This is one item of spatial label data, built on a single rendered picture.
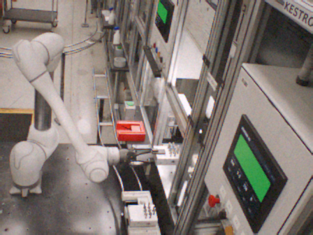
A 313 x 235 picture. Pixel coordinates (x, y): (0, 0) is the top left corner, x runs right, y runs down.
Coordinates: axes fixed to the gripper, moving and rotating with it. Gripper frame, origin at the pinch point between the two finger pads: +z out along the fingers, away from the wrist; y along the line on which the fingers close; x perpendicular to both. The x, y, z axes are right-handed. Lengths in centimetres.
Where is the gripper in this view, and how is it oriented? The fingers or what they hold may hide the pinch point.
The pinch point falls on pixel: (158, 155)
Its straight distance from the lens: 177.1
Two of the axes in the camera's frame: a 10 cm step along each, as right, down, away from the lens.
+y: 1.4, -8.1, -5.6
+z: 9.7, 0.1, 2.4
